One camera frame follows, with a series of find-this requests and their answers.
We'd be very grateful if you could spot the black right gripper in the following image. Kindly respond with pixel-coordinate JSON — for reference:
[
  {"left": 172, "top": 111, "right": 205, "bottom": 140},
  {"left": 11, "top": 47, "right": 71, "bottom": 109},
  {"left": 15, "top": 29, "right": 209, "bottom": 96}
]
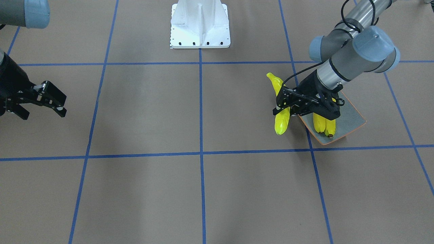
[{"left": 0, "top": 53, "right": 67, "bottom": 120}]

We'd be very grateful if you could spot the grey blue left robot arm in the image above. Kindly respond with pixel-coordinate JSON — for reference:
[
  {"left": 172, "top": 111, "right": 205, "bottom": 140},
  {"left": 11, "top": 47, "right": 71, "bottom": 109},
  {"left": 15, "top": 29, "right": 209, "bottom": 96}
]
[{"left": 273, "top": 0, "right": 400, "bottom": 120}]

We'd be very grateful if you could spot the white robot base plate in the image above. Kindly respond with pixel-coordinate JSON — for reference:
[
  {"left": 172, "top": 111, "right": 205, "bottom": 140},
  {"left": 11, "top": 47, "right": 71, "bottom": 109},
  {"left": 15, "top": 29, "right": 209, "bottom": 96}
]
[{"left": 170, "top": 0, "right": 231, "bottom": 48}]

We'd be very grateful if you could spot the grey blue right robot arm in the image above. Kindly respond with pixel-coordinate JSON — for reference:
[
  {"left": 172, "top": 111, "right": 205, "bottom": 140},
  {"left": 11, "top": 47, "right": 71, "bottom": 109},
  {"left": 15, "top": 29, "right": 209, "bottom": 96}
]
[{"left": 0, "top": 0, "right": 67, "bottom": 120}]

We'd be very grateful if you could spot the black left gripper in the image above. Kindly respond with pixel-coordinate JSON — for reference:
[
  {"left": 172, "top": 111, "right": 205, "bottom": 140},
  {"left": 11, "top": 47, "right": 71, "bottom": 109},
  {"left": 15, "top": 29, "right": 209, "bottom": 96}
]
[{"left": 273, "top": 70, "right": 345, "bottom": 120}]

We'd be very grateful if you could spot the yellow banana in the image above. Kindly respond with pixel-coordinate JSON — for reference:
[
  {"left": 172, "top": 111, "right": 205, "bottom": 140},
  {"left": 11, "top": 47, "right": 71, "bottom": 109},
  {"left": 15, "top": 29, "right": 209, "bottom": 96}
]
[
  {"left": 266, "top": 73, "right": 290, "bottom": 135},
  {"left": 324, "top": 118, "right": 337, "bottom": 138},
  {"left": 313, "top": 113, "right": 327, "bottom": 134}
]

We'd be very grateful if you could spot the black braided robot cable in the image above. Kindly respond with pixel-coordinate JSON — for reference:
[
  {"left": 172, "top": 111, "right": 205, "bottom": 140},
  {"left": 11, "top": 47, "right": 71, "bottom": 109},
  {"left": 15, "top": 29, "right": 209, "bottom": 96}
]
[{"left": 281, "top": 0, "right": 377, "bottom": 89}]

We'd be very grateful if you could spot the grey square plate orange rim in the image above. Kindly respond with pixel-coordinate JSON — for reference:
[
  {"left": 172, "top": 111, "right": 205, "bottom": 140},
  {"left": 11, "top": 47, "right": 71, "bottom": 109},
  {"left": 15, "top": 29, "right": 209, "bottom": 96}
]
[{"left": 300, "top": 91, "right": 366, "bottom": 145}]

